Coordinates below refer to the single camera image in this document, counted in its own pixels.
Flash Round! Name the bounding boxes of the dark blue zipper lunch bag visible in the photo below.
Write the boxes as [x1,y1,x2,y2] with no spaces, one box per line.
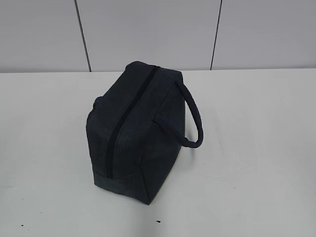
[85,61,204,204]

